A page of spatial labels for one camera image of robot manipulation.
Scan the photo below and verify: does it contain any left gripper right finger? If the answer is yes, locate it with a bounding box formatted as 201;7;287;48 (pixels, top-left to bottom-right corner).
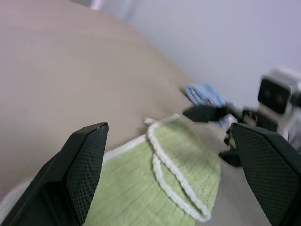
229;122;301;226

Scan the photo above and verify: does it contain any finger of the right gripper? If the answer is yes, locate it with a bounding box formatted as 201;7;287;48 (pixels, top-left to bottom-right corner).
182;105;228;123
219;150;243;168

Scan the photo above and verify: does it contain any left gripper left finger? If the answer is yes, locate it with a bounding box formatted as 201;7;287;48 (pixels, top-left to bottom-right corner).
0;122;110;226

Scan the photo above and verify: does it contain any green towel with white trim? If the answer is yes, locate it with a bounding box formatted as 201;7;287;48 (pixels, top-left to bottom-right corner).
0;113;222;226

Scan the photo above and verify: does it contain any blue cloth with print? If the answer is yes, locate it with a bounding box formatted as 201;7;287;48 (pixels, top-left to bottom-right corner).
184;82;236;129

